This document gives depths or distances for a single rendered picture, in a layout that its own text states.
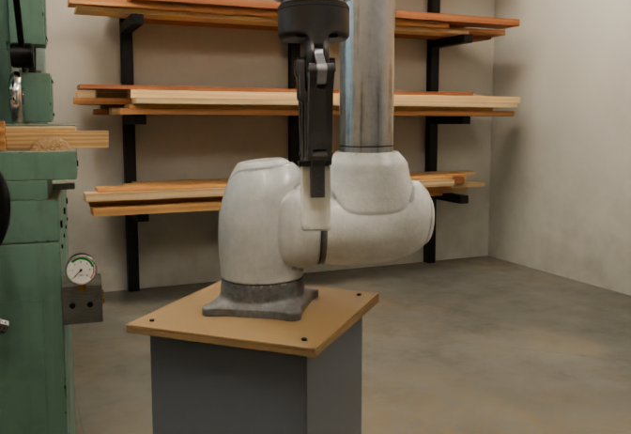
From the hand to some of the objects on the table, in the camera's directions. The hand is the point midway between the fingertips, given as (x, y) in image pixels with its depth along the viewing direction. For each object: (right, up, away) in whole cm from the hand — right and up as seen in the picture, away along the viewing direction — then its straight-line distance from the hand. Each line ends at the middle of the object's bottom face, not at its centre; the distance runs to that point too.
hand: (315, 197), depth 73 cm
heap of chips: (-58, +10, +76) cm, 96 cm away
